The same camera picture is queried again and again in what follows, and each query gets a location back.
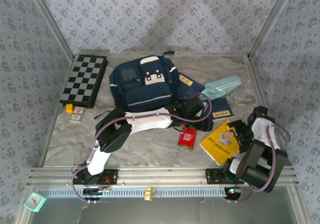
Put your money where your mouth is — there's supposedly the light blue pencil case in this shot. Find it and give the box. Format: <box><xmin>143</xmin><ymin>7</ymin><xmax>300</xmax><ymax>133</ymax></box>
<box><xmin>200</xmin><ymin>75</ymin><xmax>242</xmax><ymax>101</ymax></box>

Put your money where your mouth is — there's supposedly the playing card box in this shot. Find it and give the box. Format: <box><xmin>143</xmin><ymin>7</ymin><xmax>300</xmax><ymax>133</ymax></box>
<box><xmin>69</xmin><ymin>106</ymin><xmax>86</xmax><ymax>123</ymax></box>

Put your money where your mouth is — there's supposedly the grey slotted cable duct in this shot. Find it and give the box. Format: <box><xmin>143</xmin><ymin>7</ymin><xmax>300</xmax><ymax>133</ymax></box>
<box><xmin>37</xmin><ymin>186</ymin><xmax>241</xmax><ymax>199</ymax></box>

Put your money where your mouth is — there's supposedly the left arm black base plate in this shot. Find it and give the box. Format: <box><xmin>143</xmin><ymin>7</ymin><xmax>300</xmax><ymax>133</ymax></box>
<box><xmin>72</xmin><ymin>168</ymin><xmax>119</xmax><ymax>185</ymax></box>

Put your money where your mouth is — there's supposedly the aluminium frame post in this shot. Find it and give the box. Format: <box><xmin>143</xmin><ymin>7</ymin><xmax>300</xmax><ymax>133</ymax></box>
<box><xmin>247</xmin><ymin>0</ymin><xmax>298</xmax><ymax>61</ymax></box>
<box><xmin>24</xmin><ymin>0</ymin><xmax>76</xmax><ymax>62</ymax></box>

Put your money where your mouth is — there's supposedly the folding chessboard box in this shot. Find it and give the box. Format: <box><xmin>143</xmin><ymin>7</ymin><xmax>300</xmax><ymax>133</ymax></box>
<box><xmin>59</xmin><ymin>55</ymin><xmax>110</xmax><ymax>109</ymax></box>

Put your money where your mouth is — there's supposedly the yellow binder clip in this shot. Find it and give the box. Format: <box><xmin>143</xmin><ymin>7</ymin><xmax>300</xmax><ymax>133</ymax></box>
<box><xmin>144</xmin><ymin>187</ymin><xmax>155</xmax><ymax>201</ymax></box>

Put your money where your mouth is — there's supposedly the yellow cartoon cover book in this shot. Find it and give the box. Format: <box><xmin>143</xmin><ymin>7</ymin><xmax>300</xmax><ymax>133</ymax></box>
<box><xmin>199</xmin><ymin>120</ymin><xmax>242</xmax><ymax>166</ymax></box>

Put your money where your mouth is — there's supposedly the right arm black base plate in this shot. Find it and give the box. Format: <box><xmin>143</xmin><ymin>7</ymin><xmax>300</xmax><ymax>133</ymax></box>
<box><xmin>205</xmin><ymin>168</ymin><xmax>252</xmax><ymax>184</ymax></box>

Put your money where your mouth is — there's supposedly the aluminium side rail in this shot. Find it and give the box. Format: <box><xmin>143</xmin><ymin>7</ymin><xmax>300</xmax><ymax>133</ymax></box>
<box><xmin>243</xmin><ymin>54</ymin><xmax>292</xmax><ymax>167</ymax></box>

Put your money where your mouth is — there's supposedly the green alarm clock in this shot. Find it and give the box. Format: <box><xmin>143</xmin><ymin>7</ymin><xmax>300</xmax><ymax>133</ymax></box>
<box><xmin>23</xmin><ymin>192</ymin><xmax>48</xmax><ymax>212</ymax></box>

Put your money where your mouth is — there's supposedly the aluminium mounting rail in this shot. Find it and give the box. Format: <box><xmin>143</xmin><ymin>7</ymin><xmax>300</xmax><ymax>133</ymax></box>
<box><xmin>27</xmin><ymin>166</ymin><xmax>300</xmax><ymax>186</ymax></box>

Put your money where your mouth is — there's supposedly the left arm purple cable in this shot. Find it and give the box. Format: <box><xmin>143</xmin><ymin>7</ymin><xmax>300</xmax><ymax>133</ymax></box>
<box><xmin>71</xmin><ymin>92</ymin><xmax>214</xmax><ymax>205</ymax></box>

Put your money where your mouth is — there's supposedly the red rectangular box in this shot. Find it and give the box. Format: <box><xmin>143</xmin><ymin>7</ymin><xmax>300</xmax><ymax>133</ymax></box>
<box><xmin>177</xmin><ymin>125</ymin><xmax>198</xmax><ymax>150</ymax></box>

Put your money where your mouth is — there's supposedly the navy blue student backpack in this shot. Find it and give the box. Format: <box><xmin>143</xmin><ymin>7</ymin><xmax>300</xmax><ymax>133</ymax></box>
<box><xmin>93</xmin><ymin>50</ymin><xmax>186</xmax><ymax>121</ymax></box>

